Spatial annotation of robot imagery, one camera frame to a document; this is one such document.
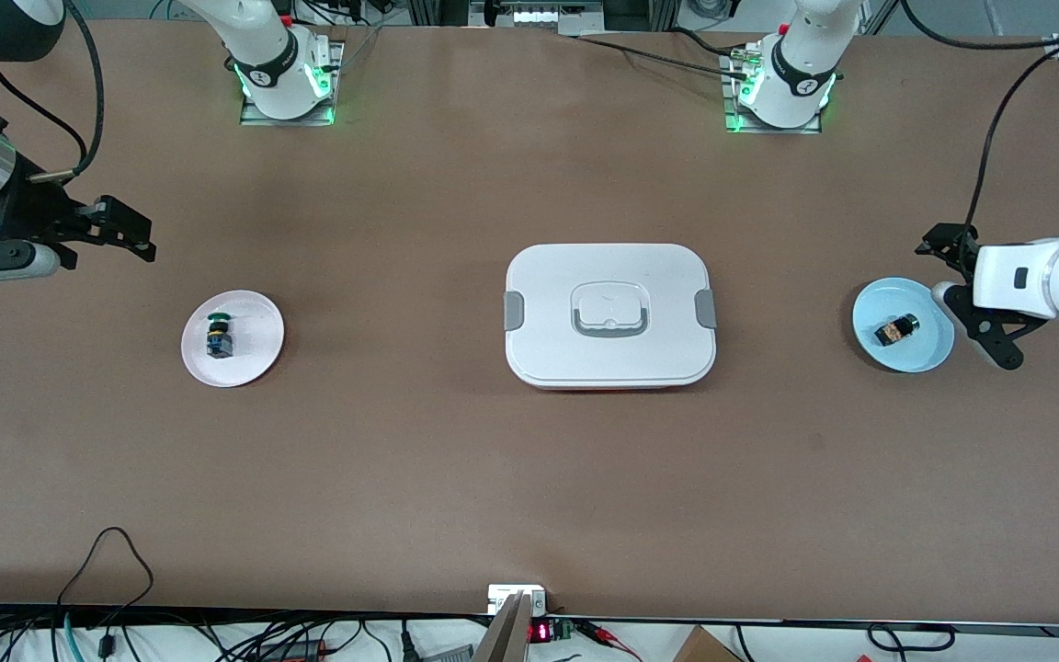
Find orange push button switch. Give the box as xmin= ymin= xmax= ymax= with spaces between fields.
xmin=873 ymin=313 xmax=922 ymax=347

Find brown cardboard box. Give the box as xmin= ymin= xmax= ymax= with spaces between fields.
xmin=672 ymin=625 xmax=744 ymax=662

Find light blue round plate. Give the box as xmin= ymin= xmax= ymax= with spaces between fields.
xmin=851 ymin=277 xmax=956 ymax=374

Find white round plate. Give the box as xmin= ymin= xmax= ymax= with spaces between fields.
xmin=180 ymin=290 xmax=286 ymax=388

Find metal rack behind table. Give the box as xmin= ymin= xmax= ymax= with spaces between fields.
xmin=405 ymin=0 xmax=678 ymax=38

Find grey slanted beam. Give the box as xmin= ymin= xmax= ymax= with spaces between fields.
xmin=473 ymin=591 xmax=535 ymax=662

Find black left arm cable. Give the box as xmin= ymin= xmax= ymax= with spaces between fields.
xmin=900 ymin=0 xmax=1059 ymax=260

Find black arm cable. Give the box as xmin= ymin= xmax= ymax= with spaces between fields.
xmin=0 ymin=0 xmax=106 ymax=182
xmin=900 ymin=0 xmax=1059 ymax=260

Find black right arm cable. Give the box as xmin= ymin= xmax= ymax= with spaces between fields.
xmin=0 ymin=0 xmax=106 ymax=182

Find green push button switch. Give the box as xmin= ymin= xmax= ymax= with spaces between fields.
xmin=205 ymin=312 xmax=235 ymax=360

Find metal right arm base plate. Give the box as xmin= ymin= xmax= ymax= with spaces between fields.
xmin=240 ymin=41 xmax=347 ymax=127

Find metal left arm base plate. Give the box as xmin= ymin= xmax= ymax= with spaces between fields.
xmin=721 ymin=55 xmax=823 ymax=135

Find white lunch box grey handle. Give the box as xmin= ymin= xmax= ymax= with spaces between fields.
xmin=504 ymin=243 xmax=718 ymax=392

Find thin black looped cable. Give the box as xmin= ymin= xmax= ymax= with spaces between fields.
xmin=56 ymin=526 xmax=155 ymax=615

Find black cable across table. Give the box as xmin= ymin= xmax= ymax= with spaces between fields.
xmin=575 ymin=33 xmax=753 ymax=82

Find black coiled cable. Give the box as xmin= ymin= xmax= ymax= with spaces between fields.
xmin=865 ymin=622 xmax=959 ymax=657

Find red clip wires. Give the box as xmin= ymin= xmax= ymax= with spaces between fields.
xmin=575 ymin=620 xmax=643 ymax=662

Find white metal bracket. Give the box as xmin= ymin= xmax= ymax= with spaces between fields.
xmin=487 ymin=584 xmax=549 ymax=617

